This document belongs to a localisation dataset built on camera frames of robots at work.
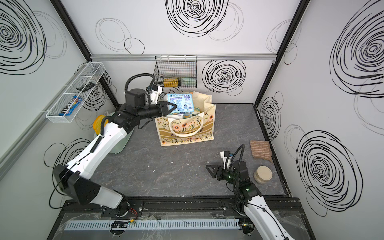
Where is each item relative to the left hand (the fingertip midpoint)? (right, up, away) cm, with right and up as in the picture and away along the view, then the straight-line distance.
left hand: (175, 106), depth 70 cm
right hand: (+18, -32, +9) cm, 38 cm away
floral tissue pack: (+10, -3, +18) cm, 21 cm away
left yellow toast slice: (-44, -8, +10) cm, 46 cm away
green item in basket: (+6, +16, +16) cm, 24 cm away
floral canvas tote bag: (+10, -12, +14) cm, 21 cm away
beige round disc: (+46, -36, +9) cm, 59 cm away
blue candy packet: (-49, 0, 0) cm, 49 cm away
